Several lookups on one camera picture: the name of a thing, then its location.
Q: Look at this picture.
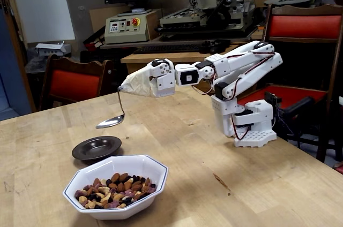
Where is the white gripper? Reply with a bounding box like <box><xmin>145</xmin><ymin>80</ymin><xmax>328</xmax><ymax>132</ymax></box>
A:
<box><xmin>118</xmin><ymin>58</ymin><xmax>176</xmax><ymax>99</ymax></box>

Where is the bent metal spoon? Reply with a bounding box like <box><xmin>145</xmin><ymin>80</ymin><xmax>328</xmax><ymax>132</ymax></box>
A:
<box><xmin>95</xmin><ymin>85</ymin><xmax>126</xmax><ymax>130</ymax></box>

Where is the wooden workbench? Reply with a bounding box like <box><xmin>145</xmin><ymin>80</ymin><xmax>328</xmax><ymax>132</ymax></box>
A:
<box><xmin>120</xmin><ymin>44</ymin><xmax>252</xmax><ymax>95</ymax></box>

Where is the black keyboard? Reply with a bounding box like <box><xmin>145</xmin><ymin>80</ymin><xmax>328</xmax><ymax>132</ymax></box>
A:
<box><xmin>133</xmin><ymin>43</ymin><xmax>207</xmax><ymax>55</ymax></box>

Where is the beige control box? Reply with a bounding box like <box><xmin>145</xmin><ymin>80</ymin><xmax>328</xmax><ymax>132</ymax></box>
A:
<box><xmin>103</xmin><ymin>10</ymin><xmax>159</xmax><ymax>45</ymax></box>

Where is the black and red case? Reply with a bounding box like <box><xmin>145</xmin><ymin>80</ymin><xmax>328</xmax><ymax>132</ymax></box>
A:
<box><xmin>83</xmin><ymin>26</ymin><xmax>106</xmax><ymax>52</ymax></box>

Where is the small wooden red-cushioned chair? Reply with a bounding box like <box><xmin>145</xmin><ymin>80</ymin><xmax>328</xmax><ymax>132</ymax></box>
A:
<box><xmin>39</xmin><ymin>54</ymin><xmax>115</xmax><ymax>111</ymax></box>

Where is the dark brown plate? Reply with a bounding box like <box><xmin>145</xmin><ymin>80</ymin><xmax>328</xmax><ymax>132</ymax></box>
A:
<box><xmin>71</xmin><ymin>135</ymin><xmax>123</xmax><ymax>161</ymax></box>

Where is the black desktop device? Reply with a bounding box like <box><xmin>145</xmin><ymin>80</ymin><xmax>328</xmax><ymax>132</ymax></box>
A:
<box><xmin>200</xmin><ymin>39</ymin><xmax>232</xmax><ymax>54</ymax></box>

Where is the leaning grey board panel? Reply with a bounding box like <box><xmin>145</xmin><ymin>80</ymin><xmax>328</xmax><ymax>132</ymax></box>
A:
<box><xmin>61</xmin><ymin>0</ymin><xmax>106</xmax><ymax>54</ymax></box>

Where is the small white device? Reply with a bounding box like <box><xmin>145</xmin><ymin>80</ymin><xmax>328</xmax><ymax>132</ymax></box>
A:
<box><xmin>35</xmin><ymin>41</ymin><xmax>72</xmax><ymax>57</ymax></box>

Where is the mixed nuts and dried fruit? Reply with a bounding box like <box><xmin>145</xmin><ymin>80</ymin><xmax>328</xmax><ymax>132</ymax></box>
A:
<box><xmin>74</xmin><ymin>172</ymin><xmax>157</xmax><ymax>209</ymax></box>

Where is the white octagonal bowl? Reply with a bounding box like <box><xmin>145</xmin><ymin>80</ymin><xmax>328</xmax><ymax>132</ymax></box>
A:
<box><xmin>62</xmin><ymin>154</ymin><xmax>170</xmax><ymax>221</ymax></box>

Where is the black circuit board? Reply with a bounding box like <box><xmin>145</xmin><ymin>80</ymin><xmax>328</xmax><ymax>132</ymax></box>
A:
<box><xmin>264</xmin><ymin>91</ymin><xmax>282</xmax><ymax>110</ymax></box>

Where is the large wooden red-cushioned chair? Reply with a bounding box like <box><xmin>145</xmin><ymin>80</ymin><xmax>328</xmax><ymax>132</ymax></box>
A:
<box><xmin>235</xmin><ymin>4</ymin><xmax>343</xmax><ymax>163</ymax></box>

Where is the black cylinder handle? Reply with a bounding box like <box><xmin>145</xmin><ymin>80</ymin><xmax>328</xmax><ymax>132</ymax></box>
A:
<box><xmin>284</xmin><ymin>96</ymin><xmax>315</xmax><ymax>117</ymax></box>

